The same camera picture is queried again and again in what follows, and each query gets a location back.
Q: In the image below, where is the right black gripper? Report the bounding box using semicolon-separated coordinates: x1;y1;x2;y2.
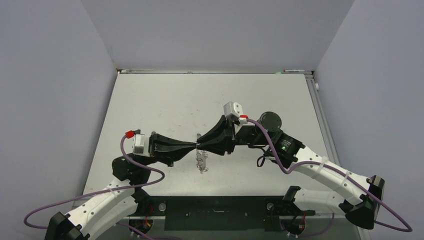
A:
196;116;271;154

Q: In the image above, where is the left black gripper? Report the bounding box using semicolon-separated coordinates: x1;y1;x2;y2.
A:
136;131;197;168

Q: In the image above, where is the large silver keyring with keys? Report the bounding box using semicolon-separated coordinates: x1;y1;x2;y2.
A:
195;149;209;174

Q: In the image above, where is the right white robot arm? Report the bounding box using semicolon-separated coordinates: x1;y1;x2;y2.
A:
197;111;385;230

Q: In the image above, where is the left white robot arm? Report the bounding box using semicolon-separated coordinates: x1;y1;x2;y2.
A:
44;130;197;240

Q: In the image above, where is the red white marker pen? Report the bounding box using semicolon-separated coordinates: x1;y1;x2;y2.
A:
283;69;306;74

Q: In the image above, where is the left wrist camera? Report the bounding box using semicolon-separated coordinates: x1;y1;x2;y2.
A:
125;129;147;156

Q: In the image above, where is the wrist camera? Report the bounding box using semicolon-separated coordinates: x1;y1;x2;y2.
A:
125;129;147;156
223;101;248;125

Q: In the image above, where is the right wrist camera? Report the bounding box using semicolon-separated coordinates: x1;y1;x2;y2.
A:
223;101;248;125

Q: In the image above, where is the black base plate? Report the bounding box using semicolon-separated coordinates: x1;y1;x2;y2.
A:
129;196;316;233

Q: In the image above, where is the aluminium frame rail back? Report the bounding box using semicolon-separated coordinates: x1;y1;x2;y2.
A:
117;69;313;75

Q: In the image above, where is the aluminium frame rail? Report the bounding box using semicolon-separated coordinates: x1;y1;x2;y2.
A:
117;69;313;75
304;71;341;167
71;194;368;220

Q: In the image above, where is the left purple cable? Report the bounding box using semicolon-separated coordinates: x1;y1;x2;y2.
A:
23;135;166;240

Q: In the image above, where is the aluminium frame rail front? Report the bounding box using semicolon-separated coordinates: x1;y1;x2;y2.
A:
71;194;368;220

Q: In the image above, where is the aluminium frame rail right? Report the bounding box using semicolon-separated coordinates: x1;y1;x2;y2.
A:
304;71;341;167

